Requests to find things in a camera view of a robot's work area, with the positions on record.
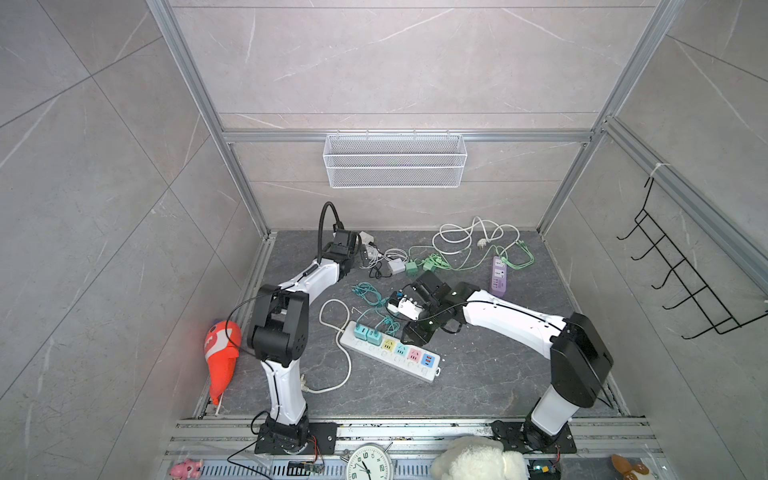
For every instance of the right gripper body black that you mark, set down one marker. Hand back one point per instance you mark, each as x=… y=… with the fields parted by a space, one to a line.
x=426 y=323

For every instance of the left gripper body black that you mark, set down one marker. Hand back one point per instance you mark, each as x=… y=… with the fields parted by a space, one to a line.
x=353 y=254

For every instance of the white multicolour power strip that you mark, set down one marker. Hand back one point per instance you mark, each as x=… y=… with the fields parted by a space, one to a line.
x=415 y=361

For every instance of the teal charger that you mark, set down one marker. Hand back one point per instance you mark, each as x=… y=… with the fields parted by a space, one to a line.
x=361 y=332
x=374 y=337

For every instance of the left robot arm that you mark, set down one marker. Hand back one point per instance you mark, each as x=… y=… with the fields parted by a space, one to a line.
x=278 y=330

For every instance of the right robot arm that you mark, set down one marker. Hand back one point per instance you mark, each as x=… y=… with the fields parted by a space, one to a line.
x=579 y=359

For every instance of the white square charger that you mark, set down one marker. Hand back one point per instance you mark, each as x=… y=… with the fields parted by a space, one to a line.
x=367 y=239

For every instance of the green charger left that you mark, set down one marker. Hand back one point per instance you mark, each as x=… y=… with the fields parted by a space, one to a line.
x=411 y=268

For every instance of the white charger with label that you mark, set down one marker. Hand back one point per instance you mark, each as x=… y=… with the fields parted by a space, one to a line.
x=396 y=266

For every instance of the purple power strip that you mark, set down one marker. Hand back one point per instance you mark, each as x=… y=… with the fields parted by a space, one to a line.
x=498 y=279

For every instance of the red plush toy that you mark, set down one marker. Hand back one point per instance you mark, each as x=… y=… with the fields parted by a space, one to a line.
x=221 y=350

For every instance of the white plush toy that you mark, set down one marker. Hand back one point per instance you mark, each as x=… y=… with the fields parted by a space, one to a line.
x=476 y=458

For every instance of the white analog clock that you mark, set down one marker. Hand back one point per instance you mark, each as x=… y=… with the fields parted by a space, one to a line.
x=369 y=462

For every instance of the brown plush toy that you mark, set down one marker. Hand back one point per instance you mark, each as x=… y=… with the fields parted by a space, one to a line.
x=630 y=470

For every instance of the pink plush toy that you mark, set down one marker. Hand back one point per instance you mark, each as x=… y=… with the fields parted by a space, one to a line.
x=187 y=470

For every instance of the white wire mesh basket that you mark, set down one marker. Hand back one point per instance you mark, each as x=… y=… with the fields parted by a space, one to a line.
x=415 y=160

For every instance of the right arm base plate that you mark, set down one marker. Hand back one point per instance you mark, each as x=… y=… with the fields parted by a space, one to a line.
x=526 y=438

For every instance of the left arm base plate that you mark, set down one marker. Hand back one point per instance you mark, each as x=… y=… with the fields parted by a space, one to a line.
x=304 y=438

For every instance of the black wire hook rack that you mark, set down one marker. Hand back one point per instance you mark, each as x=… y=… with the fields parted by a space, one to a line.
x=678 y=266

